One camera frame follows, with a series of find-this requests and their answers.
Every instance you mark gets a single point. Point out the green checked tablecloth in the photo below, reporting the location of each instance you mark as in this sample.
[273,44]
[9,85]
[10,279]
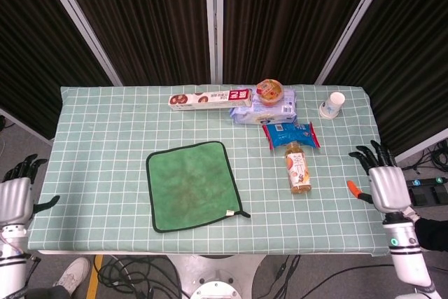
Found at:
[105,120]

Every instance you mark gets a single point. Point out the black and silver left hand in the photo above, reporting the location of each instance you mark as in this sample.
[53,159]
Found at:
[15,201]

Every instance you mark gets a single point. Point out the red and white wrap box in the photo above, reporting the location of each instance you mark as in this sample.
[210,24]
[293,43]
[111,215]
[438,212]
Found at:
[210,100]

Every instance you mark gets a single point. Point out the dark grey trouser leg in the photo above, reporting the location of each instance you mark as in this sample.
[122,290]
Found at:
[45,293]

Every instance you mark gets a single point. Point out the black trouser leg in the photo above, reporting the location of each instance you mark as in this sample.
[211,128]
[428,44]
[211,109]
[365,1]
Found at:
[434,234]

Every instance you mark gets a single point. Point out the white paper cup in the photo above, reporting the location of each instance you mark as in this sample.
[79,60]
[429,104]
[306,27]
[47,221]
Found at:
[330,105]

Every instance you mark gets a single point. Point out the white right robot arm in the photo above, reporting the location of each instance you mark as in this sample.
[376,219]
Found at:
[407,260]

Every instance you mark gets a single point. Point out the black foot pedal unit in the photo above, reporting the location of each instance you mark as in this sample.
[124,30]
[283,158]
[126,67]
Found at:
[425,194]

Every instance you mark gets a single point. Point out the yellow tea bottle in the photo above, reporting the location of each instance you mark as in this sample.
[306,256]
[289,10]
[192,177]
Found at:
[298,169]

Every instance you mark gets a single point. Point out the yellow floor tape strip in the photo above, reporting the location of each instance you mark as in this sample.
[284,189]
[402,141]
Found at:
[92,278]

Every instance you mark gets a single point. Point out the blue snack bag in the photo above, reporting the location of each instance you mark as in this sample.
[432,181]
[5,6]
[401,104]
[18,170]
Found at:
[290,135]

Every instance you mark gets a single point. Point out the green cloth black trim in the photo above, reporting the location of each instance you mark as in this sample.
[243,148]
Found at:
[192,187]

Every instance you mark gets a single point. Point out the black and silver right hand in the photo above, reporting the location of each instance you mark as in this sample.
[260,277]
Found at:
[388,188]

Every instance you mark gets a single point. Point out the light blue wet wipes pack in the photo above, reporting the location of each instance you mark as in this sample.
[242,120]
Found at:
[266,113]

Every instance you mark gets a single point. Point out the dark ribbed partition panel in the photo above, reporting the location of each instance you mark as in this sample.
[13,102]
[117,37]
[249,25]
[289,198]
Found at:
[147,26]
[287,26]
[35,50]
[402,68]

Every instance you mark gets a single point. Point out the orange jelly cup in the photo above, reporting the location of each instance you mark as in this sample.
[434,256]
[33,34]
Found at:
[269,91]

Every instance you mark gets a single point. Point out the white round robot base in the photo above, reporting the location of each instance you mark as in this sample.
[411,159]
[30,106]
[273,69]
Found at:
[217,278]

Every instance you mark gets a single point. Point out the white sneaker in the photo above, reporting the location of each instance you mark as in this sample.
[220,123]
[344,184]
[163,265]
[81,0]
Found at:
[73,274]

